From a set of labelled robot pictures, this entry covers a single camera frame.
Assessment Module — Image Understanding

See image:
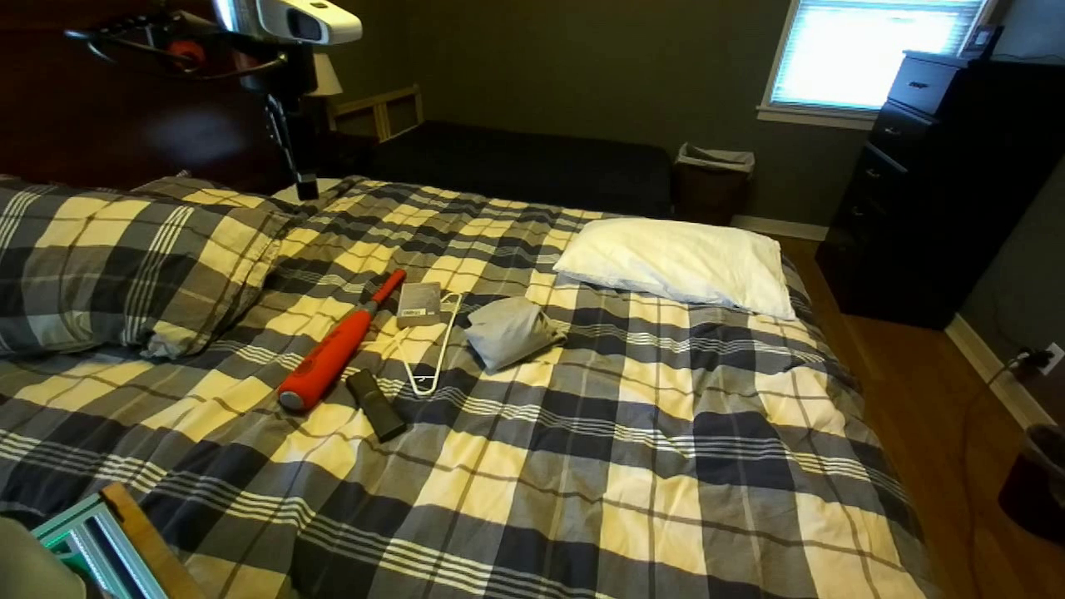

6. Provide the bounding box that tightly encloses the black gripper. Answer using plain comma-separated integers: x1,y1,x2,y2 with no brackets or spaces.
260,76,326,207

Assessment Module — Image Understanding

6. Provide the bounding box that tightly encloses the grey cloth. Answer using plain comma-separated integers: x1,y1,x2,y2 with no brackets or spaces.
463,291,572,376

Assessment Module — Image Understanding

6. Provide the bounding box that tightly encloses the light wooden shelf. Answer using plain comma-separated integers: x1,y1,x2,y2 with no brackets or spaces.
326,84,424,147

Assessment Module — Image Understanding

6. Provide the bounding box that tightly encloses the red baseball bat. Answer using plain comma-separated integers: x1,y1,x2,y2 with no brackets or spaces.
273,266,409,417

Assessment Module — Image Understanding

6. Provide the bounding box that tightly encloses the plaid pillow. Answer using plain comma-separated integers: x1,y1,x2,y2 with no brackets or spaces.
0,176,297,362

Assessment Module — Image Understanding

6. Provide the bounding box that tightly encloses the dark futon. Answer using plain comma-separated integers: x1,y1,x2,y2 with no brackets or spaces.
330,116,682,218

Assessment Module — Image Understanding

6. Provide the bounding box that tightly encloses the olive green cylinder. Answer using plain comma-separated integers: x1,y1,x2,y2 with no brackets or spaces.
344,366,409,446

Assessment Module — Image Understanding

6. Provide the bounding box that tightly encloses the white pillow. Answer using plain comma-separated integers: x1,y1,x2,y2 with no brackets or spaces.
549,214,798,327

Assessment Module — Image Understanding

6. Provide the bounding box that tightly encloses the wooden board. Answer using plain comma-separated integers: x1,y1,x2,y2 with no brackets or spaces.
99,480,211,599

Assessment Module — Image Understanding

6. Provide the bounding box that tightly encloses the plaid comforter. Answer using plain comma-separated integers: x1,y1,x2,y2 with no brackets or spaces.
0,168,941,599

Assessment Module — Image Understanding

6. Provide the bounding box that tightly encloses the bright window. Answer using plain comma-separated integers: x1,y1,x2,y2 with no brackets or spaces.
756,0,991,134

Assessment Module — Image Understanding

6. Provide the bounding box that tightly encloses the black dresser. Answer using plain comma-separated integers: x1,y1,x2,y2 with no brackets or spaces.
812,45,1065,334

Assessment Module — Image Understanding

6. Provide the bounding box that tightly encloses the black floor object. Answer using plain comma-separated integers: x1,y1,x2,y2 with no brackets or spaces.
994,427,1065,549

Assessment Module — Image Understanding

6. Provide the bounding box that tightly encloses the white wire hanger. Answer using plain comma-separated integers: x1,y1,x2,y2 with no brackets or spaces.
397,288,464,402

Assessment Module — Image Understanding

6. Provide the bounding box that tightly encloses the metal stand frame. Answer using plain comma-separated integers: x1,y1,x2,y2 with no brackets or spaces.
28,492,170,599

